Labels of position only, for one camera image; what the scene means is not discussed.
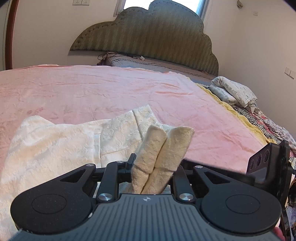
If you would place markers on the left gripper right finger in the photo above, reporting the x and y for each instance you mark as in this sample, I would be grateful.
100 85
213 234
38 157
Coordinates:
182 189

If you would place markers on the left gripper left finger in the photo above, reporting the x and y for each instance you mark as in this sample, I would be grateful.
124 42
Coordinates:
110 177

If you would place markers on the cream white pants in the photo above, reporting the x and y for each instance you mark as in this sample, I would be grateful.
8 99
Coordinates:
41 150

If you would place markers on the pink bed sheet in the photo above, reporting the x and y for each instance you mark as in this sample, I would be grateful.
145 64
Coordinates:
79 94

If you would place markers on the yellow patterned blanket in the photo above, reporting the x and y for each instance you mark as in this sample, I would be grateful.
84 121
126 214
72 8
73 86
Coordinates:
255 120

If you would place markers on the white printed pillow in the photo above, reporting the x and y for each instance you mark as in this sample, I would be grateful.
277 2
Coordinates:
232 92

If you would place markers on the grey striped pillow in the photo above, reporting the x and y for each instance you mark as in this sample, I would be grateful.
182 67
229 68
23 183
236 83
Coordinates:
120 60

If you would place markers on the green upholstered headboard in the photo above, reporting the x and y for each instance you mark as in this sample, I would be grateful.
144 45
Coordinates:
165 31

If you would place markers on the white wall socket pair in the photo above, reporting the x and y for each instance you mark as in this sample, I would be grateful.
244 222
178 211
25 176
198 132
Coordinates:
81 2

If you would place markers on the brown wooden door frame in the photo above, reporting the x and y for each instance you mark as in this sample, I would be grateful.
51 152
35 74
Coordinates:
9 32

